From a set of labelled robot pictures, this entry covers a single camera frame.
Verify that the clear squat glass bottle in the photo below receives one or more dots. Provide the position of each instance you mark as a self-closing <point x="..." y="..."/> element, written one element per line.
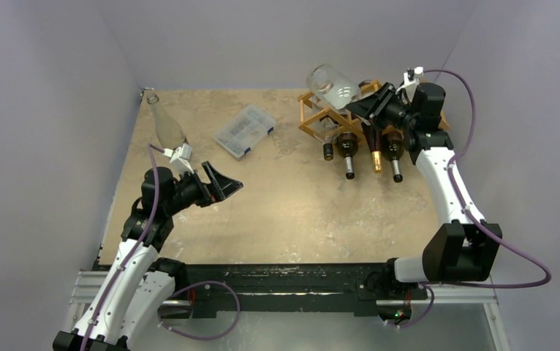
<point x="333" y="87"/>

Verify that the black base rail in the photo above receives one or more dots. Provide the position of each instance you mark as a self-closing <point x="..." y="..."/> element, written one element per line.
<point x="352" y="288"/>

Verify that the wooden wine rack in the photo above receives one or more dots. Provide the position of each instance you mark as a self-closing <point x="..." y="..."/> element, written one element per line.
<point x="311" y="108"/>

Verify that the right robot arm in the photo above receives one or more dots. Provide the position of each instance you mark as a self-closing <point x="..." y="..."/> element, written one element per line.
<point x="464" y="248"/>

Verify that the clear plastic organizer box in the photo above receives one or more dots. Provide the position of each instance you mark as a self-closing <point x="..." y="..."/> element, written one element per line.
<point x="245" y="130"/>

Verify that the clear tall glass bottle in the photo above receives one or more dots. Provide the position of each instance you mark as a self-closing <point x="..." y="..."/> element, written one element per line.
<point x="169" y="132"/>

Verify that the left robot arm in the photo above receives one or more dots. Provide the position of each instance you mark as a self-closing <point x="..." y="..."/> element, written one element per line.
<point x="139" y="281"/>

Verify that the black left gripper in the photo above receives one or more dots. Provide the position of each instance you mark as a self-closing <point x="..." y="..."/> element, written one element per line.
<point x="222" y="186"/>

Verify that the brown bottle gold neck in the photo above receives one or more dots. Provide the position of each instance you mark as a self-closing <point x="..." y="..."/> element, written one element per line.
<point x="373" y="137"/>

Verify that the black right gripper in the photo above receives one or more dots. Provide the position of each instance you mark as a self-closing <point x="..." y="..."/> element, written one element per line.
<point x="379" y="102"/>

